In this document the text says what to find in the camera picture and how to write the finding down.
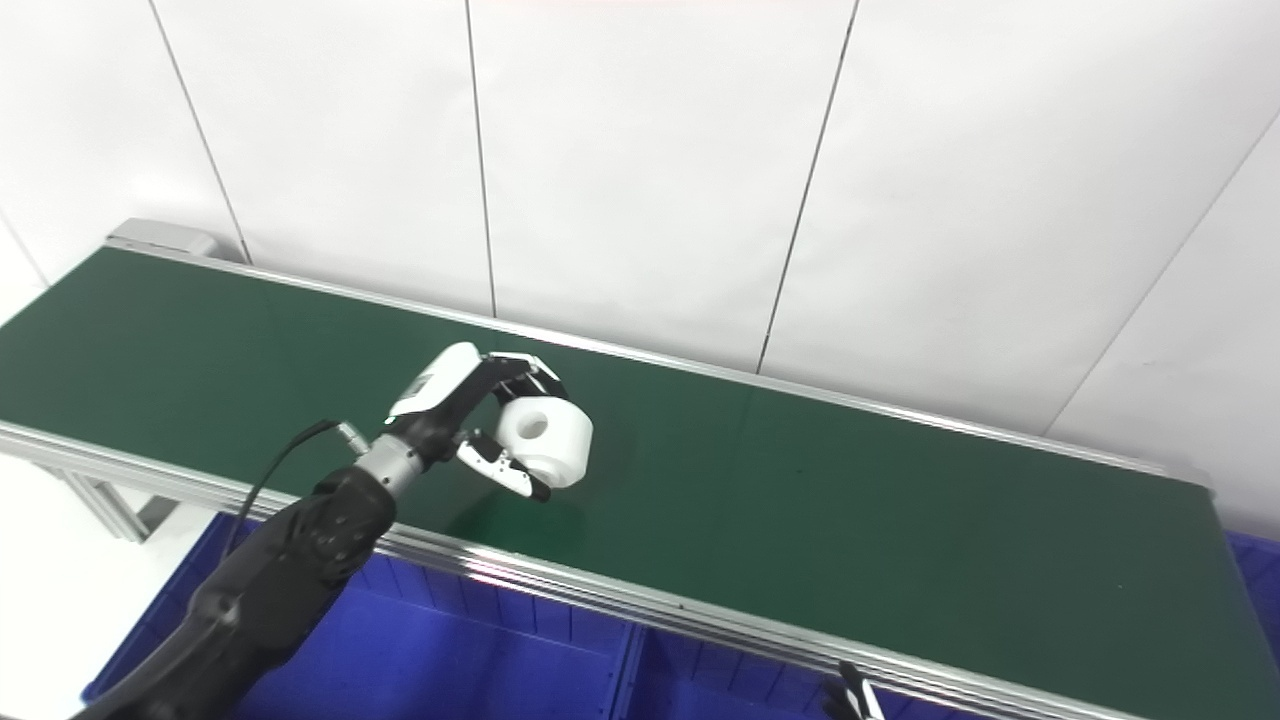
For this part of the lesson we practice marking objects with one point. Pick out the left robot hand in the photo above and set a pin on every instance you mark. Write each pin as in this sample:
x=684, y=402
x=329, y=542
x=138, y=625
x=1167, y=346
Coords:
x=455, y=405

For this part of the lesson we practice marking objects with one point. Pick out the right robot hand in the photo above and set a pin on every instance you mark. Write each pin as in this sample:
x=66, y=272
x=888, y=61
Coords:
x=852, y=695

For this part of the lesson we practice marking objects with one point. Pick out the white cylindrical part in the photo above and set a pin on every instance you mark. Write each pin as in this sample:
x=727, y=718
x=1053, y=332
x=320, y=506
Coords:
x=548, y=436

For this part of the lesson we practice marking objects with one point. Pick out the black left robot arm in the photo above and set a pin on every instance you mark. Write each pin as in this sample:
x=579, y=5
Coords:
x=270, y=580

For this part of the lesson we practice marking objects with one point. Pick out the blue plastic bin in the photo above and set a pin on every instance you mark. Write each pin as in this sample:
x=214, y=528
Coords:
x=1258, y=590
x=730, y=685
x=400, y=640

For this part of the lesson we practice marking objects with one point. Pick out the green conveyor belt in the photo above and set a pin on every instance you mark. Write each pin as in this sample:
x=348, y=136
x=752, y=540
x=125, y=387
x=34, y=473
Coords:
x=700, y=510

